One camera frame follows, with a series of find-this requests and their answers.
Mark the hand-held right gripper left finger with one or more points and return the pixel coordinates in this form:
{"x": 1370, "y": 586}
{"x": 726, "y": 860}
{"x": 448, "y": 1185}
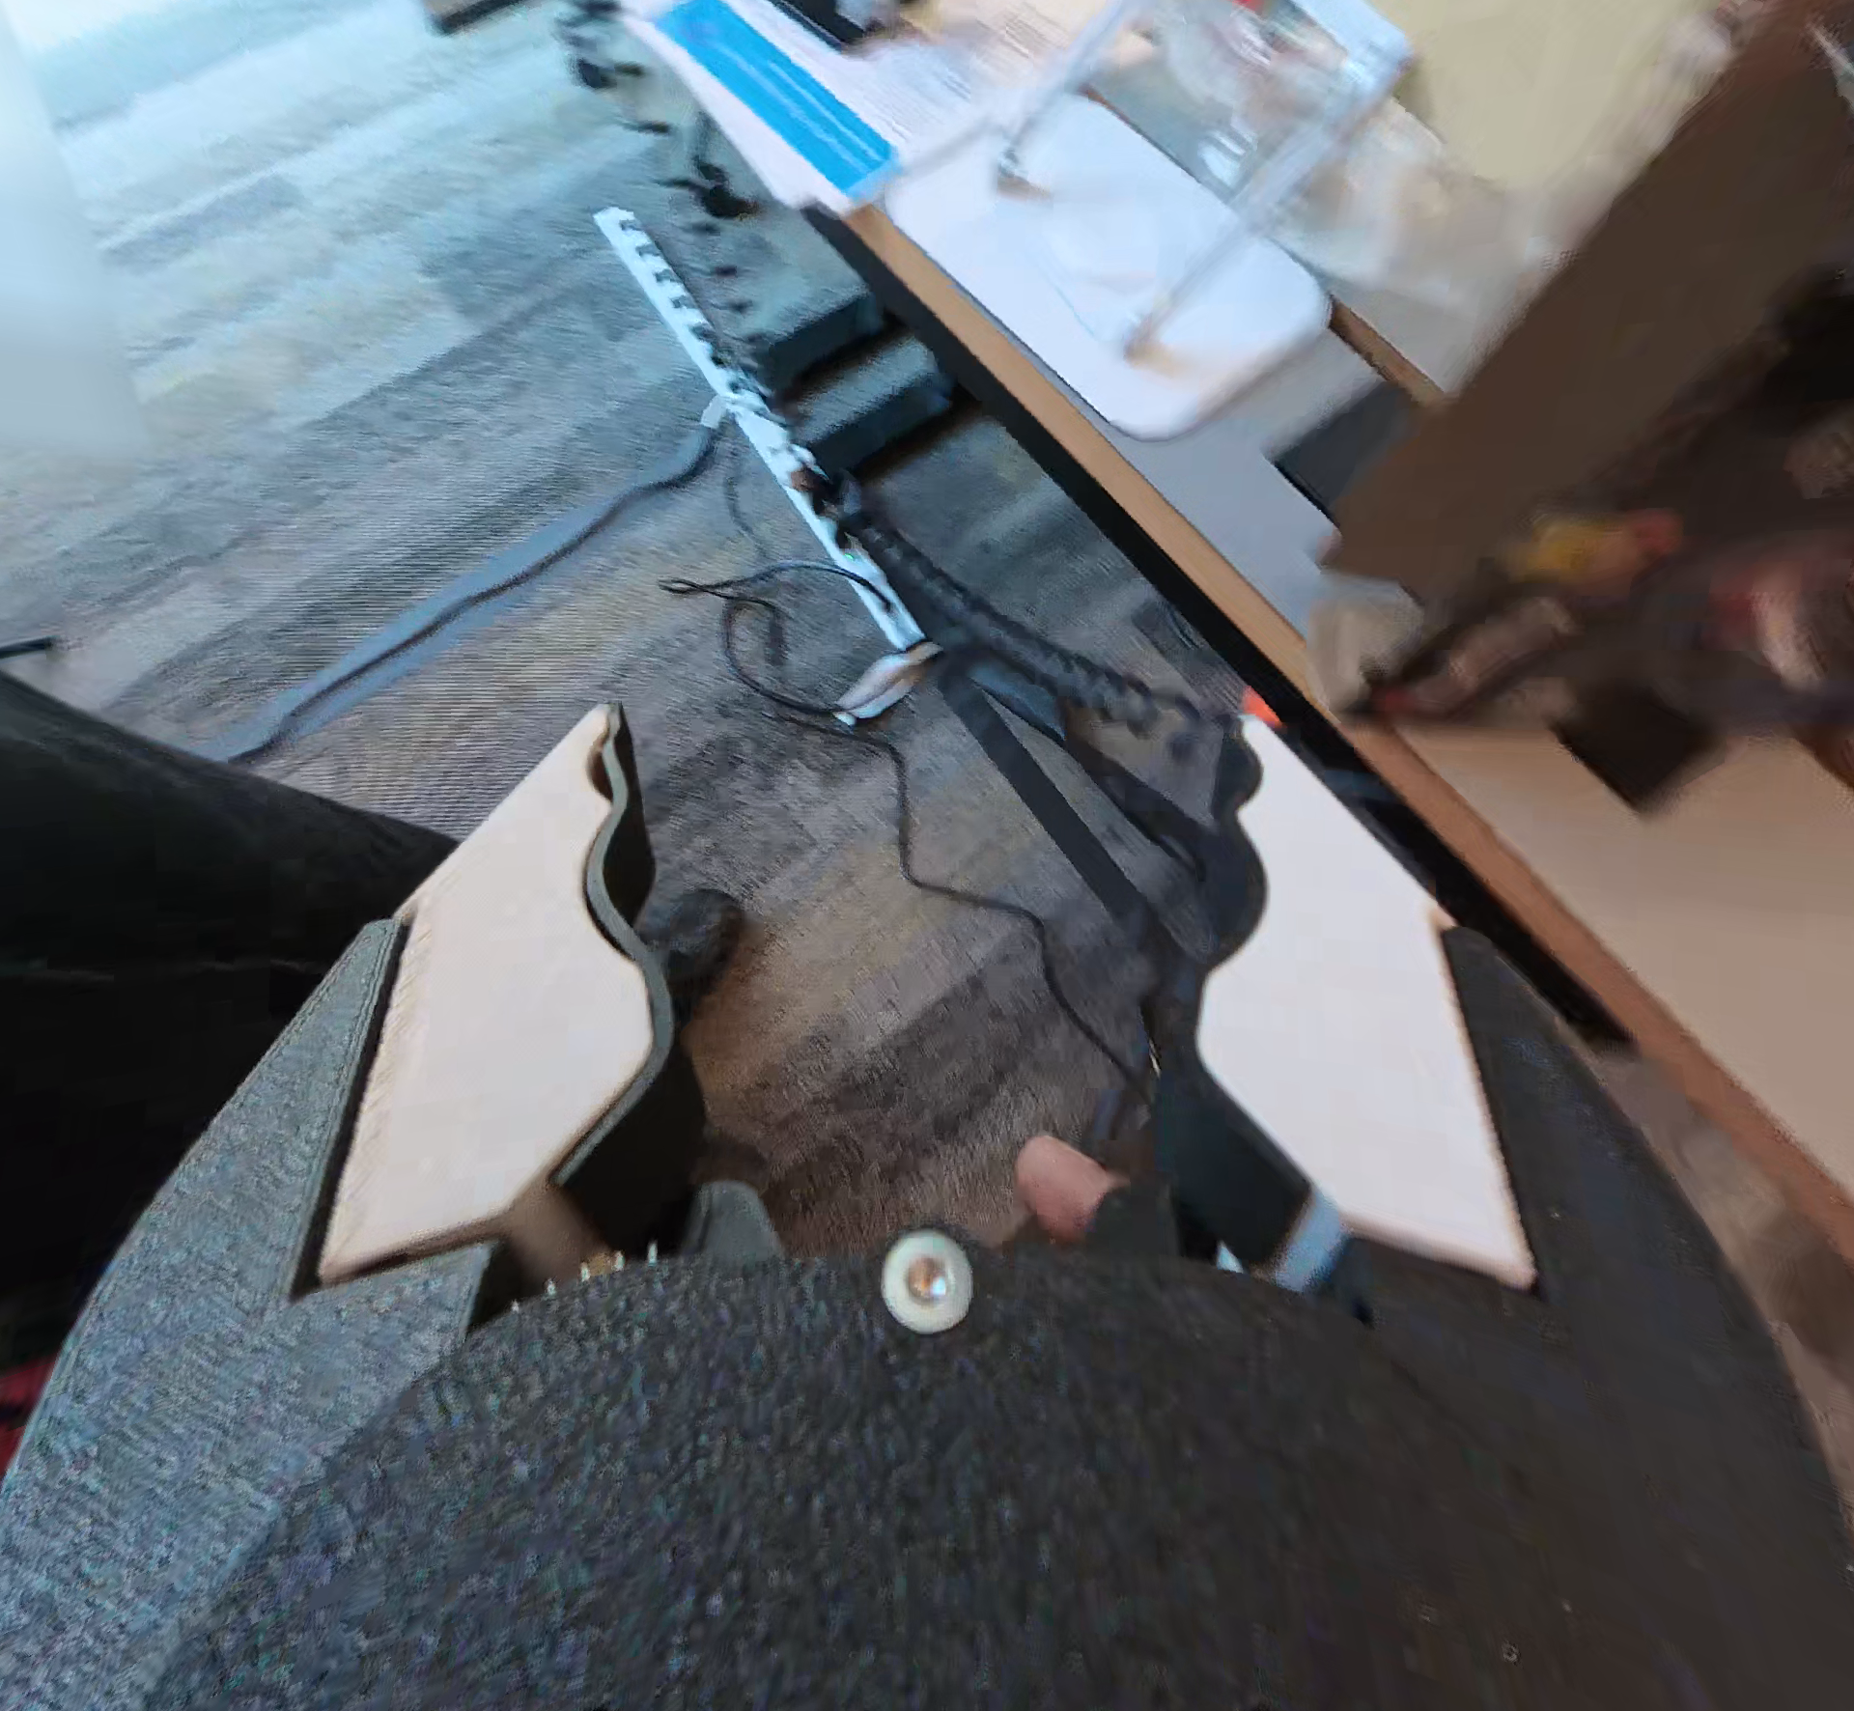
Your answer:
{"x": 507, "y": 1019}

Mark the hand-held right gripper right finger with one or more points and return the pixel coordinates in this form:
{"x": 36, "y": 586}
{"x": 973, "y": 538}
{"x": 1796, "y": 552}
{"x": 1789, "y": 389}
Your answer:
{"x": 1362, "y": 1046}

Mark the light top office desk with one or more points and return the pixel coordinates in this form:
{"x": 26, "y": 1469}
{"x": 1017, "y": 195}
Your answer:
{"x": 1218, "y": 481}

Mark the person's left hand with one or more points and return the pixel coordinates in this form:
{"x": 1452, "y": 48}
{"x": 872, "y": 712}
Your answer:
{"x": 1058, "y": 1185}

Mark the person's black shoe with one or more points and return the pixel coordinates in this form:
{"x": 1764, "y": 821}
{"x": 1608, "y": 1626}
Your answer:
{"x": 689, "y": 937}

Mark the long white power strip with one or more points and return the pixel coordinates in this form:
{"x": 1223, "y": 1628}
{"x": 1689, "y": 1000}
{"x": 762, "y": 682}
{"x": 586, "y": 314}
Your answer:
{"x": 759, "y": 422}

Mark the white board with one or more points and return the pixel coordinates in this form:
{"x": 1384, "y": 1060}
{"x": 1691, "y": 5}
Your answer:
{"x": 1159, "y": 293}

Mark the brown cabinet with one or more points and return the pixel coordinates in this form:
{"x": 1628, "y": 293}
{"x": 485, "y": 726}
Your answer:
{"x": 1622, "y": 293}

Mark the blue printed sheet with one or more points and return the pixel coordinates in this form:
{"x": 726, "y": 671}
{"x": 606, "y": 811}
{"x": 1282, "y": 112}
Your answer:
{"x": 777, "y": 91}

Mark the clear acrylic stand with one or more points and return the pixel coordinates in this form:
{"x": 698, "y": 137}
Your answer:
{"x": 1248, "y": 62}

